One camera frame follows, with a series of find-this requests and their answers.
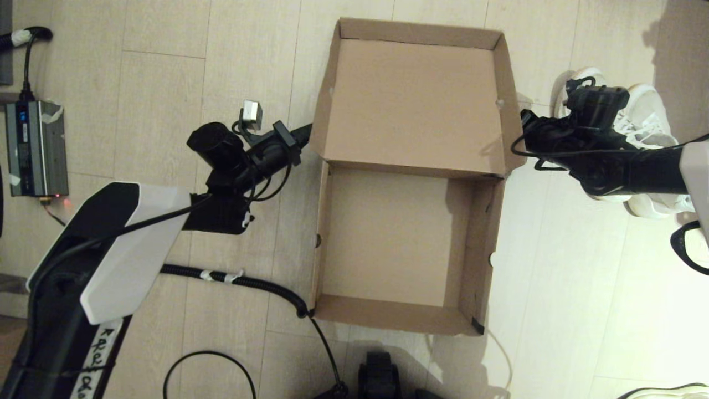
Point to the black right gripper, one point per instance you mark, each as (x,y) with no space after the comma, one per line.
(576,147)

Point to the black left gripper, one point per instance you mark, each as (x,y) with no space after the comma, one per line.
(271,152)

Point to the white mesh sneaker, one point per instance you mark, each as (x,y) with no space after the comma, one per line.
(648,105)
(587,75)

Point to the brown cardboard shoe box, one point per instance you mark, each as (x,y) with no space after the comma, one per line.
(410,100)

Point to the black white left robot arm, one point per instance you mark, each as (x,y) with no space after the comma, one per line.
(133,249)

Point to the grey power supply unit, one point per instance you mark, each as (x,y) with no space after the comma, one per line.
(36,149)

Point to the white black-soled sneaker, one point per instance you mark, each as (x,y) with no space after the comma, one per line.
(681,392)

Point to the dark grey panel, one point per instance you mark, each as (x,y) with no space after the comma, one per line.
(5,39)

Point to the grey round floor pad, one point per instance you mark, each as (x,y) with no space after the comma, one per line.
(11,284)

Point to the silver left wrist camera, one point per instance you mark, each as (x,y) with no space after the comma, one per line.
(252,112)

